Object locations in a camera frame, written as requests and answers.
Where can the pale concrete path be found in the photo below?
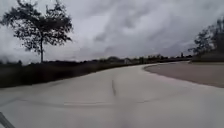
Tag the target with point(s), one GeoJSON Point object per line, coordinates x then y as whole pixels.
{"type": "Point", "coordinates": [116, 111]}

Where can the lone dark tree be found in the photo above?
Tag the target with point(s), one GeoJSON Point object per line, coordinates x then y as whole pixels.
{"type": "Point", "coordinates": [41, 50]}

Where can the dark overgrown verge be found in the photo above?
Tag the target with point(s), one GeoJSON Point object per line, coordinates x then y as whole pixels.
{"type": "Point", "coordinates": [33, 74]}

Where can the brown bare ground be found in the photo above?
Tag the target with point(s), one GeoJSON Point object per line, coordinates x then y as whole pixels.
{"type": "Point", "coordinates": [195, 73]}

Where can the clump of trees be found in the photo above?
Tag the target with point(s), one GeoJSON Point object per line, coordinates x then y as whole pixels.
{"type": "Point", "coordinates": [216, 40]}

